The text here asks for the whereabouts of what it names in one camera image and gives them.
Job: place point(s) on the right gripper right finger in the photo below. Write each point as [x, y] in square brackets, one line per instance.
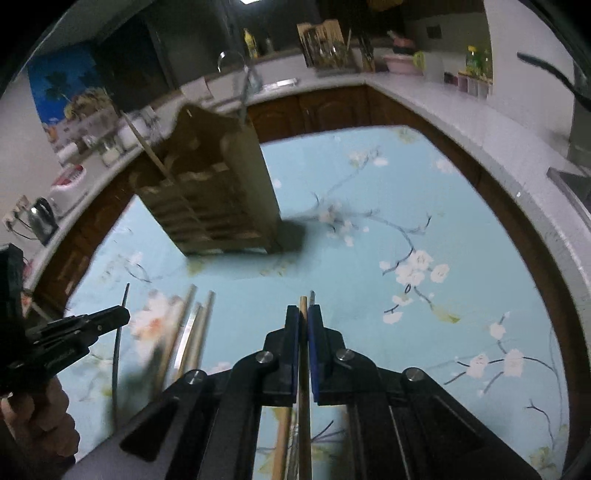
[328, 380]

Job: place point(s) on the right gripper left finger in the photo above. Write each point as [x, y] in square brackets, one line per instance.
[280, 384]

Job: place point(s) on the metal spoon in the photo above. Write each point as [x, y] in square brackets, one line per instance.
[251, 86]

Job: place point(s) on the stainless kitchen sink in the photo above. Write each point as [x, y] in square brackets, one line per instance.
[280, 84]

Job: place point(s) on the left hand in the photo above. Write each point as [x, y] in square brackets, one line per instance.
[42, 428]

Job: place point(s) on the metal chopstick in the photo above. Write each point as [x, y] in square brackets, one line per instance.
[185, 341]

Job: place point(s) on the floral light blue tablecloth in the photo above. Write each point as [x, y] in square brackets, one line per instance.
[405, 258]

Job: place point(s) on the stainless electric kettle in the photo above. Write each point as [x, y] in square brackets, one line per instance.
[42, 221]

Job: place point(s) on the white red rice cooker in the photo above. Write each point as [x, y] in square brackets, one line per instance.
[68, 189]

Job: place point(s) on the wooden utensil holder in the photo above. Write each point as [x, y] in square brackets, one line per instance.
[222, 198]

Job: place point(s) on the beach fruit poster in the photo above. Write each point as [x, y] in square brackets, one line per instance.
[69, 94]

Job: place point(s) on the knife block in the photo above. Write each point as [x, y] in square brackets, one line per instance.
[367, 52]

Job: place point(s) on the pink bowl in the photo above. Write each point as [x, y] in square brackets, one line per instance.
[401, 64]

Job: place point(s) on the chrome sink faucet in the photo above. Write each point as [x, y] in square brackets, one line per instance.
[232, 60]

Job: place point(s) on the countertop dish rack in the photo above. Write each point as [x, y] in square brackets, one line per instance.
[325, 49]

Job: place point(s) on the yellow dish soap bottle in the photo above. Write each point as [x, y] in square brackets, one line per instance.
[251, 45]

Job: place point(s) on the oil bottle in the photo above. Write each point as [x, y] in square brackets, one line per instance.
[473, 62]

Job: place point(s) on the black pan handle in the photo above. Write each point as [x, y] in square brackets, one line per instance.
[581, 98]

